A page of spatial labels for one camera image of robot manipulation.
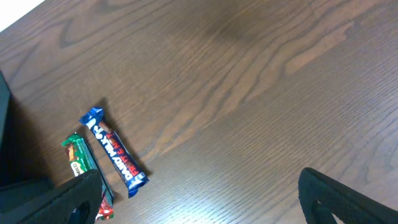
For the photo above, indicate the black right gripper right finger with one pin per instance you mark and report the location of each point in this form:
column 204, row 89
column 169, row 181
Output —
column 323, row 199

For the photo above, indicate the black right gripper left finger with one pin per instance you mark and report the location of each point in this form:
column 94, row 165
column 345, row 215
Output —
column 76, row 201

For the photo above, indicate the black gift box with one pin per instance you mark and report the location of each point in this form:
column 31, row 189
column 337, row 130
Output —
column 18, row 184

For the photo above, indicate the KitKat Milo bar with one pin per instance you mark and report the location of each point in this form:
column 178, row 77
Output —
column 82, row 159

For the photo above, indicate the Dairy Milk chocolate bar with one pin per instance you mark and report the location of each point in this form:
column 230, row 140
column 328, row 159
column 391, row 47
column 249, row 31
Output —
column 128, row 169

